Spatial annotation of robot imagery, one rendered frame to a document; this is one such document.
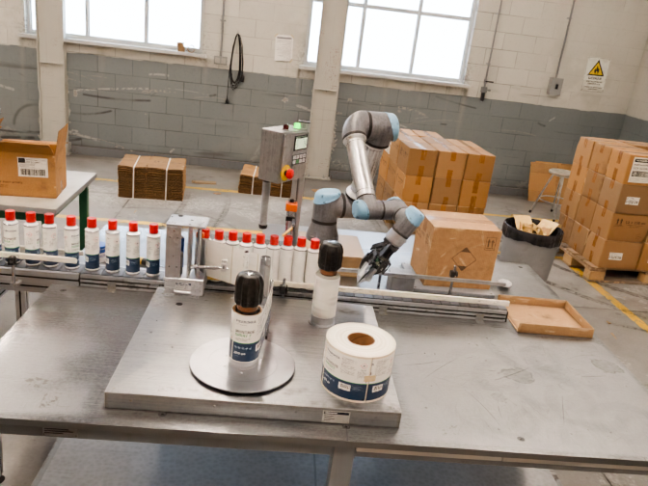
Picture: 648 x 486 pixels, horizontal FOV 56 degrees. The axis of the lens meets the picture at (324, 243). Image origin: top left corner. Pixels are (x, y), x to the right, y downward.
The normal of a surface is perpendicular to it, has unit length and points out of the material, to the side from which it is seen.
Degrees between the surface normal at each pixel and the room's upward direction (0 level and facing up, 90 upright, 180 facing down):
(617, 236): 92
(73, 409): 0
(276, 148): 90
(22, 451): 0
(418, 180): 87
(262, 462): 1
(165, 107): 90
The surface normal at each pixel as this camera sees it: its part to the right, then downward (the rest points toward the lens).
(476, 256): 0.11, 0.35
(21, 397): 0.11, -0.94
